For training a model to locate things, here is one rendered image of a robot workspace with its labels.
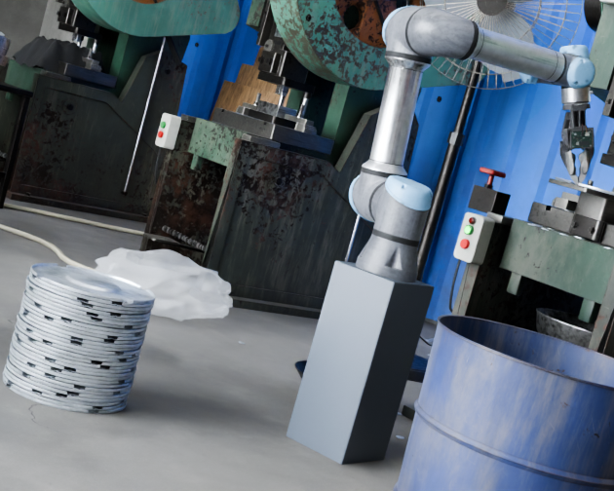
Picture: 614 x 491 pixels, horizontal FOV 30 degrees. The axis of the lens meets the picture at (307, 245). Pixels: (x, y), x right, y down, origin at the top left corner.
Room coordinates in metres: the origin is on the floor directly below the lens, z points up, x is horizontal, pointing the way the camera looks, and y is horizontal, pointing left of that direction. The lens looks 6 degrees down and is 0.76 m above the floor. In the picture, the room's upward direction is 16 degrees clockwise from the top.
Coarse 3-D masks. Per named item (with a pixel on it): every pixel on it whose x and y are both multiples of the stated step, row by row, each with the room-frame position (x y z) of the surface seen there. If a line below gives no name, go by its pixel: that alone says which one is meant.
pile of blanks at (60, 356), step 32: (32, 288) 2.51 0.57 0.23; (32, 320) 2.47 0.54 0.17; (64, 320) 2.45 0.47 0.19; (96, 320) 2.46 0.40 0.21; (128, 320) 2.49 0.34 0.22; (32, 352) 2.46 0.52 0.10; (64, 352) 2.44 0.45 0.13; (96, 352) 2.46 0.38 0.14; (128, 352) 2.52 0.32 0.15; (32, 384) 2.47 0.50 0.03; (64, 384) 2.44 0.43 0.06; (96, 384) 2.47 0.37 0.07; (128, 384) 2.55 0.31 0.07
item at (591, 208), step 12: (552, 180) 3.09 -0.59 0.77; (588, 192) 3.00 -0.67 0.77; (600, 192) 3.03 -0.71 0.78; (588, 204) 3.13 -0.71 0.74; (600, 204) 3.10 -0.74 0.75; (612, 204) 3.11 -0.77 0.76; (576, 216) 3.15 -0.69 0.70; (588, 216) 3.12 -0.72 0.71; (600, 216) 3.10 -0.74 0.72; (612, 216) 3.12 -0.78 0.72; (576, 228) 3.15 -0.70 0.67; (588, 228) 3.12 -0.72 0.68; (600, 228) 3.10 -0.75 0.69
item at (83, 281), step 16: (32, 272) 2.52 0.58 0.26; (48, 272) 2.57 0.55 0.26; (64, 272) 2.63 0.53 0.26; (80, 272) 2.68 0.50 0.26; (96, 272) 2.73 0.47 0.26; (64, 288) 2.45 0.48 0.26; (80, 288) 2.49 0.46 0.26; (96, 288) 2.53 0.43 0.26; (112, 288) 2.56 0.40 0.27; (128, 288) 2.64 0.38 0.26
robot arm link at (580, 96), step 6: (564, 90) 3.04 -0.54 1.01; (570, 90) 3.02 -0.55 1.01; (576, 90) 3.02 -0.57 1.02; (582, 90) 3.02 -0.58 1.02; (588, 90) 3.03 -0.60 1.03; (564, 96) 3.04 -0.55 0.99; (570, 96) 3.02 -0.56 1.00; (576, 96) 3.02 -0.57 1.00; (582, 96) 3.02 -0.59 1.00; (588, 96) 3.03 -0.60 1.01; (564, 102) 3.04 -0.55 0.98; (570, 102) 3.02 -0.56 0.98; (576, 102) 3.02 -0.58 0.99; (582, 102) 3.03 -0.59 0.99; (588, 102) 3.05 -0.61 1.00
